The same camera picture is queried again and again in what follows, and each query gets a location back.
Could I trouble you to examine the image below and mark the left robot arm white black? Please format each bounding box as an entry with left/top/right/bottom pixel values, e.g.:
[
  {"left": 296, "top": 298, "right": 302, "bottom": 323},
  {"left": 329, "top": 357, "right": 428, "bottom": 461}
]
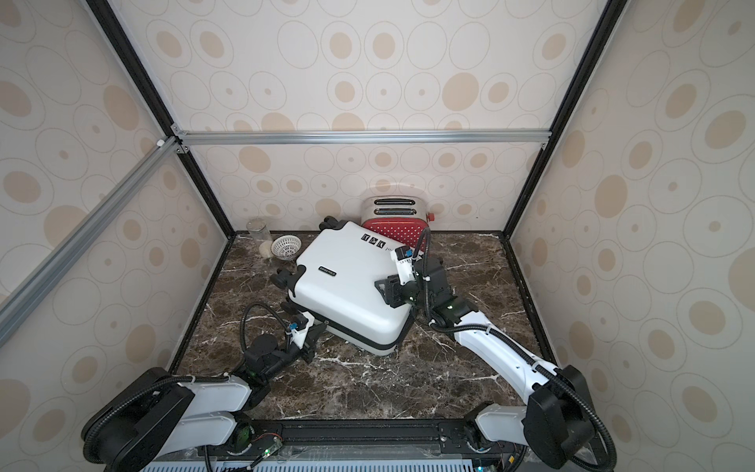
[{"left": 81, "top": 303, "right": 326, "bottom": 471}]

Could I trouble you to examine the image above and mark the clear glass jar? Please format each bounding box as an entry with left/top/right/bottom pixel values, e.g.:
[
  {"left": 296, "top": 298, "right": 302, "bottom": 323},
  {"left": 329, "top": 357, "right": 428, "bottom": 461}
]
[{"left": 246, "top": 218, "right": 273, "bottom": 244}]

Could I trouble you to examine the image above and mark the horizontal aluminium frame bar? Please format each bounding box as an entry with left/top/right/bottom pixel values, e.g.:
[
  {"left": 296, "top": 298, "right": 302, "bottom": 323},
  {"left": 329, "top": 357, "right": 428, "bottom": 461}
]
[{"left": 178, "top": 129, "right": 552, "bottom": 146}]

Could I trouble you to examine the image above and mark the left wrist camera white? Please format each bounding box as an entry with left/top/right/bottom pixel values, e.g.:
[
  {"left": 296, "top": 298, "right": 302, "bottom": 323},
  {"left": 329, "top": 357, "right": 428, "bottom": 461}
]
[{"left": 287, "top": 314, "right": 315, "bottom": 350}]

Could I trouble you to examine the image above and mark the left diagonal aluminium bar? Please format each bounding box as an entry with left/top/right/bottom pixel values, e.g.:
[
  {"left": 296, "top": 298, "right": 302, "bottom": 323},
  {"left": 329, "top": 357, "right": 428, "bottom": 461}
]
[{"left": 1, "top": 137, "right": 179, "bottom": 344}]

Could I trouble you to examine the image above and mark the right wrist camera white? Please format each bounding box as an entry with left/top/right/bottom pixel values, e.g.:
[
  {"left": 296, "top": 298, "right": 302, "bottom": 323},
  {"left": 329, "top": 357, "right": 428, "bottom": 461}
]
[{"left": 390, "top": 245, "right": 416, "bottom": 286}]

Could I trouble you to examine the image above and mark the white hard-shell suitcase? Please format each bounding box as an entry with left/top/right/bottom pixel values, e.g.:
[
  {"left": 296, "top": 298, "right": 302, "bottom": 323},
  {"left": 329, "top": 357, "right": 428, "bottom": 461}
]
[{"left": 271, "top": 216, "right": 413, "bottom": 356}]

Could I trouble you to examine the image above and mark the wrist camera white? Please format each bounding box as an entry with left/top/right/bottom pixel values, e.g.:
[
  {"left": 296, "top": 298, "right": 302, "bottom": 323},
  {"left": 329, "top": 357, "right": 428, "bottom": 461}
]
[
  {"left": 390, "top": 245, "right": 416, "bottom": 286},
  {"left": 287, "top": 314, "right": 315, "bottom": 350}
]

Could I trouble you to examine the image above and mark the red and chrome toaster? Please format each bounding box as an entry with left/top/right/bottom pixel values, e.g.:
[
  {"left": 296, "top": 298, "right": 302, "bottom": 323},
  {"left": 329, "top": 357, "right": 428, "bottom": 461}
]
[{"left": 360, "top": 196, "right": 435, "bottom": 247}]

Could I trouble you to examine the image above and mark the white perforated strainer cup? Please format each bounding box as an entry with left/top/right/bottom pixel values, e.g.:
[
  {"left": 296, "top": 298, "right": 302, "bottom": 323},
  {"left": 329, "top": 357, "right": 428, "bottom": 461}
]
[{"left": 271, "top": 235, "right": 302, "bottom": 262}]

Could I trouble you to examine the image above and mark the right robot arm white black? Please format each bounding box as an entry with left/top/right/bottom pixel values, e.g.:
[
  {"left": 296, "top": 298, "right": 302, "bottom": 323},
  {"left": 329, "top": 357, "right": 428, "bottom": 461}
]
[{"left": 376, "top": 229, "right": 617, "bottom": 471}]

